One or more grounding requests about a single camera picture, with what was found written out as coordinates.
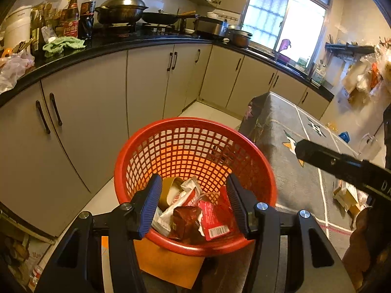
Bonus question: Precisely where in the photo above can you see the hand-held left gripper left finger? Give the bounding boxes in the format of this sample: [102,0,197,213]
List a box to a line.
[35,173,163,293]

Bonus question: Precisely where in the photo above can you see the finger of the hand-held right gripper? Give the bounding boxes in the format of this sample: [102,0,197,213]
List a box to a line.
[295,139,367,190]

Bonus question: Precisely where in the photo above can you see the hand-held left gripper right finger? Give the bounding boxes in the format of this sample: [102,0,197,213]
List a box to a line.
[225,173,356,293]

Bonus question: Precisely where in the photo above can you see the red torn carton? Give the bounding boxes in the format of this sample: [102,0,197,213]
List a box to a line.
[197,200,231,241]

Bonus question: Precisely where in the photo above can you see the white red-printed snack wrapper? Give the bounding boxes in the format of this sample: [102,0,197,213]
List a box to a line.
[151,177,202,237]

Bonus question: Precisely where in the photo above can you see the brown foil wrapper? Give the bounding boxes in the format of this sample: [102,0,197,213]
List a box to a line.
[171,205,204,241]

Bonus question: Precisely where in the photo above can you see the orange cardboard box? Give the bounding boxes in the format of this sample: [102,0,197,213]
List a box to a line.
[332,179,362,219]

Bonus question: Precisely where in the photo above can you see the red plastic basket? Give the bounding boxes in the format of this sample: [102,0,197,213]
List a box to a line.
[114,116,278,257]

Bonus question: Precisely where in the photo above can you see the person's right hand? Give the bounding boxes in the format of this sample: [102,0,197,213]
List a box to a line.
[342,208,391,290]

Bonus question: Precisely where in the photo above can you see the glass mug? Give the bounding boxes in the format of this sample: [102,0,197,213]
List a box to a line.
[358,132,386,162]

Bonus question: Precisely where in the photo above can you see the grey printed tablecloth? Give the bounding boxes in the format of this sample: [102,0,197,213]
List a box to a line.
[238,92,387,251]

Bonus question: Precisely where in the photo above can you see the brown cardboard sheet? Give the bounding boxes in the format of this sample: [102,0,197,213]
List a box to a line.
[101,235,206,290]

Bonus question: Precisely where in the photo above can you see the white blue-label detergent bottle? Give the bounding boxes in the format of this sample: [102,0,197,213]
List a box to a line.
[312,64,326,83]

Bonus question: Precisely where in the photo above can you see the hanging plastic bags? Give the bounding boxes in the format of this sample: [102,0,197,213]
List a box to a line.
[340,41,391,110]

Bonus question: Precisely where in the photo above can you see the pink plastic object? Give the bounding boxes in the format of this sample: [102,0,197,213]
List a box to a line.
[276,38,293,56]

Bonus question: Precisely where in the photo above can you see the beige kitchen base cabinets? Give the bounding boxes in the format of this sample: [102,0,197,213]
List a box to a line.
[0,41,335,245]

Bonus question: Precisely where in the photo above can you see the small plastic bottle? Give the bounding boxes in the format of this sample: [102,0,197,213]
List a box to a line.
[28,265,44,290]

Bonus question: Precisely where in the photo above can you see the dark cooking pot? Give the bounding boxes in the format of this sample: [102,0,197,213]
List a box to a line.
[226,28,253,49]

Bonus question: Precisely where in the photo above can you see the kitchen window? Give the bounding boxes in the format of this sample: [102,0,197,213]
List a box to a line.
[241,0,333,58]

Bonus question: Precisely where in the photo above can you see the black kitchen countertop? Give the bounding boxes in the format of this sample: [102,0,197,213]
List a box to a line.
[0,32,335,107]

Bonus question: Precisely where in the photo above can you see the gas stove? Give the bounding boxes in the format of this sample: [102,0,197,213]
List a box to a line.
[101,21,184,37]

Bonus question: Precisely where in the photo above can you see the silver rice cooker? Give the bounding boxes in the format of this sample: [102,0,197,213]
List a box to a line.
[194,17,229,39]

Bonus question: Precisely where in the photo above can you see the green cloth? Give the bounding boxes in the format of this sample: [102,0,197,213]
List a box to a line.
[42,36,87,58]

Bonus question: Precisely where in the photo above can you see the black frying pan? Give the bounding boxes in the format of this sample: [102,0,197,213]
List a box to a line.
[141,10,199,26]

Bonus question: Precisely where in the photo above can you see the crumpled plastic bag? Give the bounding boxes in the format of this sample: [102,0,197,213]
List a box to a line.
[0,50,35,95]

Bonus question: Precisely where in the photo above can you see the steel lidded wok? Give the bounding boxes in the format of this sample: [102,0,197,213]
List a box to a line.
[95,0,149,25]

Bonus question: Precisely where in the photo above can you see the red-label sauce bottle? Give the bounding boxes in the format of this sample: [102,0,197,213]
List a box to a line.
[63,0,80,39]

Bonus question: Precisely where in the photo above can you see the dark cola bottle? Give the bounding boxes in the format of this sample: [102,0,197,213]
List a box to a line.
[80,0,96,40]

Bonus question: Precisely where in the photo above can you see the dark oil bottle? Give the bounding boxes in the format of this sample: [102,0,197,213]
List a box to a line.
[30,8,46,57]

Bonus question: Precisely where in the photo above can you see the white rice cooker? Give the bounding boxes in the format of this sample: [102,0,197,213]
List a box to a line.
[0,4,33,51]

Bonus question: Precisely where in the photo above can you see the black wall shelf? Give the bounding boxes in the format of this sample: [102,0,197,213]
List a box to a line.
[324,41,376,60]

